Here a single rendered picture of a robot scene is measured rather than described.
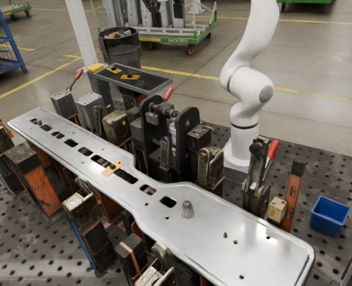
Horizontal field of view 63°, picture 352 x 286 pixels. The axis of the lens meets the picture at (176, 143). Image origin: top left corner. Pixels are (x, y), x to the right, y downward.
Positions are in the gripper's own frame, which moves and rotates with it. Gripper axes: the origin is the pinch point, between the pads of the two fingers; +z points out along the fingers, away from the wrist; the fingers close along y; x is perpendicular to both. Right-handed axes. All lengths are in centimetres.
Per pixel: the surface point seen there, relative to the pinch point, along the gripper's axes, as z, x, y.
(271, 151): 31.6, 35.9, 2.3
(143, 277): 40, 29, 47
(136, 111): 34.9, -19.0, 3.7
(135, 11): 88, -349, -288
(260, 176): 33, 37, 11
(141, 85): 28.7, -23.7, -5.1
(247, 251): 45, 42, 25
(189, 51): 137, -226, -280
